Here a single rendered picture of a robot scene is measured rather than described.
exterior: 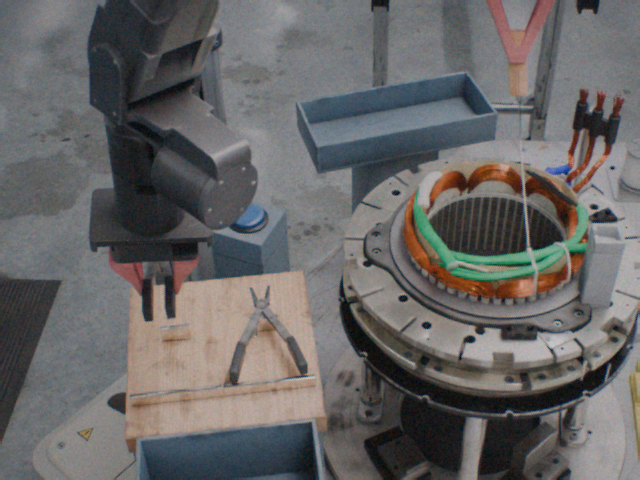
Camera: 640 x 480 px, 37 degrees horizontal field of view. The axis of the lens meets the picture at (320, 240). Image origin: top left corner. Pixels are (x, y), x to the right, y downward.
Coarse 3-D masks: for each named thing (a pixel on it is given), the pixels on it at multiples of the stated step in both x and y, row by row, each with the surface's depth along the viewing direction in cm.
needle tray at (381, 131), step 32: (352, 96) 131; (384, 96) 132; (416, 96) 134; (448, 96) 135; (480, 96) 130; (320, 128) 131; (352, 128) 131; (384, 128) 131; (416, 128) 124; (448, 128) 125; (480, 128) 127; (320, 160) 123; (352, 160) 124; (384, 160) 126; (416, 160) 129; (352, 192) 140
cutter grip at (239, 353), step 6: (240, 342) 94; (240, 348) 93; (234, 354) 92; (240, 354) 92; (234, 360) 92; (240, 360) 92; (234, 366) 91; (240, 366) 92; (234, 372) 91; (234, 378) 91
